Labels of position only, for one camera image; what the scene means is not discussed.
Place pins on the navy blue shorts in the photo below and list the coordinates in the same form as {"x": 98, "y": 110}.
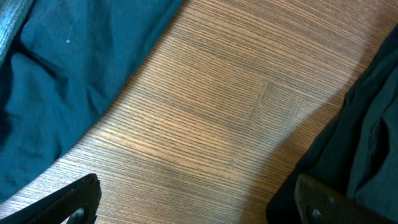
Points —
{"x": 64, "y": 68}

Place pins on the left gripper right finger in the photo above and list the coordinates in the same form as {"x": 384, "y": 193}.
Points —
{"x": 317, "y": 203}

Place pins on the light blue denim shorts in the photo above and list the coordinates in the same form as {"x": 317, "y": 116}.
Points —
{"x": 13, "y": 13}

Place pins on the black shorts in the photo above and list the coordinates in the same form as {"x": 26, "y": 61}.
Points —
{"x": 356, "y": 153}

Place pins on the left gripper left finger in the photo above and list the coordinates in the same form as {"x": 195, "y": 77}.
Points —
{"x": 75, "y": 203}

